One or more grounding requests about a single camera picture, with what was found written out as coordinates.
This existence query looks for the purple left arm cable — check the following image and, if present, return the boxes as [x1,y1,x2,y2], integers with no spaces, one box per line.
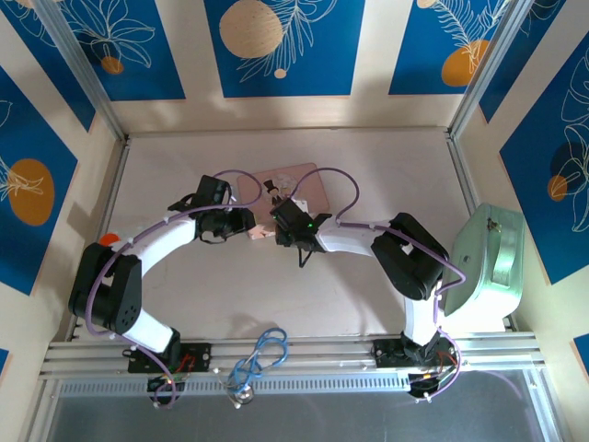
[86,169,259,411]

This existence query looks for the grey slotted cable duct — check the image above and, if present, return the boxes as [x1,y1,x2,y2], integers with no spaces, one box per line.
[58,373,411,398]

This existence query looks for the blue poster white flower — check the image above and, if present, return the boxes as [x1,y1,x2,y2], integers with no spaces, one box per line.
[57,0,187,103]

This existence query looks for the mint green carry case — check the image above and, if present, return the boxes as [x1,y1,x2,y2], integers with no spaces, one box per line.
[442,202,526,320]

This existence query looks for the aluminium front rail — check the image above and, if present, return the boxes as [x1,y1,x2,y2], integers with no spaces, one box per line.
[40,333,545,379]

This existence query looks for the aluminium frame post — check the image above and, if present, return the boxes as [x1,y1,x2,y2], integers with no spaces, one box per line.
[448,0,537,139]
[34,0,128,142]

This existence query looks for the silver metal knob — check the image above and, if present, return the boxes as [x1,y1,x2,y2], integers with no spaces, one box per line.
[232,385,256,410]

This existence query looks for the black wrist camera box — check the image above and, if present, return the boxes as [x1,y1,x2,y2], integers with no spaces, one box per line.
[167,174,232,214]
[270,199,316,232]

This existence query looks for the aluminium table side rail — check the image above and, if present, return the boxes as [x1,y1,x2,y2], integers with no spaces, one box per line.
[445,131,482,217]
[64,135,131,342]

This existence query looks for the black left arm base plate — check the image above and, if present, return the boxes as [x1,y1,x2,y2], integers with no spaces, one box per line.
[126,342,214,374]

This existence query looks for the blue poster orange fruit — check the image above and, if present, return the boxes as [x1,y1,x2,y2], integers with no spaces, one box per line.
[387,0,513,97]

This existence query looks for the blue poster orange oval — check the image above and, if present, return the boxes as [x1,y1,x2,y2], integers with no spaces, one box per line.
[0,65,79,297]

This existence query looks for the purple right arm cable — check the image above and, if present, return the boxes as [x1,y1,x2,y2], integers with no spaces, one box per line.
[294,167,467,400]

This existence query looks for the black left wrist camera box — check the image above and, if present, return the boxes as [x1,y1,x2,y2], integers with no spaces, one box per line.
[167,174,232,214]

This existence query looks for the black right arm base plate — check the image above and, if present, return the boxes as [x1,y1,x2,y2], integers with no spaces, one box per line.
[372,337,461,369]

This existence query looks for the blue poster beige circle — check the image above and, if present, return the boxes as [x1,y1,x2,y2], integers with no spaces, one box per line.
[203,0,366,99]

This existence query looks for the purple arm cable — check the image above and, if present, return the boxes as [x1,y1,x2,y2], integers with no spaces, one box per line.
[86,169,259,411]
[294,167,467,400]

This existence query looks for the blue coiled cable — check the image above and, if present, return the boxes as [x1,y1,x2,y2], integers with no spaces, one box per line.
[228,327,290,393]

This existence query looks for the pink printed flat box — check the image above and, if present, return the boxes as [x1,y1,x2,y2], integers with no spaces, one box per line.
[236,161,331,218]

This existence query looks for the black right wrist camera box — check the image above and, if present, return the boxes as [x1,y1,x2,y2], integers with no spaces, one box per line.
[270,199,316,232]

